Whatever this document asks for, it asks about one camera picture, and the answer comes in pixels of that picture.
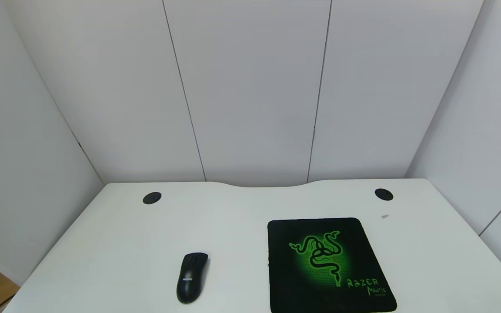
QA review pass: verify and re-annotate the black Philips computer mouse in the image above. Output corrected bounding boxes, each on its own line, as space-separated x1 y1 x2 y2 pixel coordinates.
177 252 209 304

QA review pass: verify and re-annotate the black green Razer mouse pad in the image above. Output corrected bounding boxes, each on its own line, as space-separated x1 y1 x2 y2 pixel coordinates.
267 217 398 313

